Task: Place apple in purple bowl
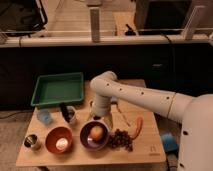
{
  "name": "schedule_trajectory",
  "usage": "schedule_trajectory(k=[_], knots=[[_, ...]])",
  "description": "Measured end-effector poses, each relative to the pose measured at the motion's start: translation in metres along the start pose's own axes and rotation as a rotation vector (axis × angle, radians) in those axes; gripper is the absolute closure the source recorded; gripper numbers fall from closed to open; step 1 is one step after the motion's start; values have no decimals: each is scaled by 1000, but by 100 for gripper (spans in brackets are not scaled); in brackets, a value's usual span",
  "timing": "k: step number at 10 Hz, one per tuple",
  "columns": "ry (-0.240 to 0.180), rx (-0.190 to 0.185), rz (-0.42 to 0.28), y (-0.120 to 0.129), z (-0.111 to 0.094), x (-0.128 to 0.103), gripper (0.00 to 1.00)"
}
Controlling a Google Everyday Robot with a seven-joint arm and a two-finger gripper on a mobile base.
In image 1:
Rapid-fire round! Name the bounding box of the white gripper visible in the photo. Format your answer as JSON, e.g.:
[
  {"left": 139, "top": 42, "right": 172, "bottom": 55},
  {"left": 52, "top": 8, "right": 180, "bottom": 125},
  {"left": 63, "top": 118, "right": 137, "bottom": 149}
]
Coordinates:
[{"left": 91, "top": 96, "right": 111, "bottom": 117}]

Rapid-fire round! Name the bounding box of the orange apple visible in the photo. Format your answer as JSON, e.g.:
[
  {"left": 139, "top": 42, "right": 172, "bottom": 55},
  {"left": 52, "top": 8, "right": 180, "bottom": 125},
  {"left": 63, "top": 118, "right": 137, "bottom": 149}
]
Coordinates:
[{"left": 90, "top": 126, "right": 103, "bottom": 141}]

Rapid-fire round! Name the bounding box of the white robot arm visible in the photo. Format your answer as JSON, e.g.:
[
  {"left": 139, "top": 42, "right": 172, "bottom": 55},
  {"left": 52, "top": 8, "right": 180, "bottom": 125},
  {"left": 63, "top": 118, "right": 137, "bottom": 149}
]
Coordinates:
[{"left": 90, "top": 71, "right": 213, "bottom": 171}]

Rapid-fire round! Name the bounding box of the purple bowl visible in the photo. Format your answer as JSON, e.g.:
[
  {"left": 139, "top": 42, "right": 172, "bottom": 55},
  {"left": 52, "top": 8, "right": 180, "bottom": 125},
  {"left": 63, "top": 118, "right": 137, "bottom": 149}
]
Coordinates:
[{"left": 80, "top": 121, "right": 109, "bottom": 151}]

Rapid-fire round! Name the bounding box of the orange bowl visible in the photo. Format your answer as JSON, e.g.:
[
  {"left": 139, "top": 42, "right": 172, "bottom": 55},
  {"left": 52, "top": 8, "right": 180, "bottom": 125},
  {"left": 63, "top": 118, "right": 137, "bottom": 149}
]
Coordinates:
[{"left": 45, "top": 127, "right": 73, "bottom": 154}]

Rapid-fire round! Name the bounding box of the white mug with black tool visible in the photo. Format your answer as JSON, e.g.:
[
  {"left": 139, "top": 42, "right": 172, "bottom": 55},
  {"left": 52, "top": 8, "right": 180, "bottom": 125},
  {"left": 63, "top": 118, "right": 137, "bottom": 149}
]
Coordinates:
[{"left": 59, "top": 103, "right": 76, "bottom": 124}]

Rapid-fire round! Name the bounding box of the bunch of dark grapes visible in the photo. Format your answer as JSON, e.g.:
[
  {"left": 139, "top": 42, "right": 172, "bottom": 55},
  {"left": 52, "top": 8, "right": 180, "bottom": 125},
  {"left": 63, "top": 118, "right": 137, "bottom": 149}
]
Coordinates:
[{"left": 107, "top": 129, "right": 133, "bottom": 152}]

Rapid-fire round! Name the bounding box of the orange carrot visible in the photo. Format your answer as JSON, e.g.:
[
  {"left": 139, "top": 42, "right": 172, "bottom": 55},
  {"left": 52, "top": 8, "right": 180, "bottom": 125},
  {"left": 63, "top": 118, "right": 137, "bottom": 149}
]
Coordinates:
[{"left": 131, "top": 117, "right": 143, "bottom": 140}]

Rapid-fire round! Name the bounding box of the green plastic tray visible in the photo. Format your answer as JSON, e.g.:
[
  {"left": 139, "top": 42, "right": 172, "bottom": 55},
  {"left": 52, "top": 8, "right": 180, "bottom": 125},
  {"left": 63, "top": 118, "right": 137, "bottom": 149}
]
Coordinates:
[{"left": 31, "top": 72, "right": 84, "bottom": 108}]

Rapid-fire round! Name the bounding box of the wooden board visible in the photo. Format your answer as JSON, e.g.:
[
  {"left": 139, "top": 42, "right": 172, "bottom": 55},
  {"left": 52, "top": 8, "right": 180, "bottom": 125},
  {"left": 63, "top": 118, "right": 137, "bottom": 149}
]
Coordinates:
[{"left": 16, "top": 81, "right": 166, "bottom": 167}]

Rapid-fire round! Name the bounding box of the white egg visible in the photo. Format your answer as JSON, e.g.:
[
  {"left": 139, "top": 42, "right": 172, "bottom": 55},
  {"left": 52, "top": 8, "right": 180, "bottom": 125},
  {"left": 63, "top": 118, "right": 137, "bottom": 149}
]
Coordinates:
[{"left": 56, "top": 138, "right": 68, "bottom": 150}]

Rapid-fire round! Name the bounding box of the small metal cup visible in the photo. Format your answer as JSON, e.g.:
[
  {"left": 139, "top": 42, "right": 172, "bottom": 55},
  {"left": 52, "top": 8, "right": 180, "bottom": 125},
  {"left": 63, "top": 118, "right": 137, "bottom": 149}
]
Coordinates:
[{"left": 24, "top": 134, "right": 41, "bottom": 150}]

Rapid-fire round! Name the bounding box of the blue sponge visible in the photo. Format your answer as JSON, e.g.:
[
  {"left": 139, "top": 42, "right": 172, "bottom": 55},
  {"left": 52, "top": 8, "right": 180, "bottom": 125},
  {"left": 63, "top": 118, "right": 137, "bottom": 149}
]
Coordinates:
[{"left": 161, "top": 133, "right": 179, "bottom": 153}]

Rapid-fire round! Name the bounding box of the white vertical post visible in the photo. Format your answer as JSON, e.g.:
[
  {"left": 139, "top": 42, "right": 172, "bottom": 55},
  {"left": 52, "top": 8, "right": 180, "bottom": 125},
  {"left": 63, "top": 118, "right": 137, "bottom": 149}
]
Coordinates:
[{"left": 90, "top": 7, "right": 100, "bottom": 43}]

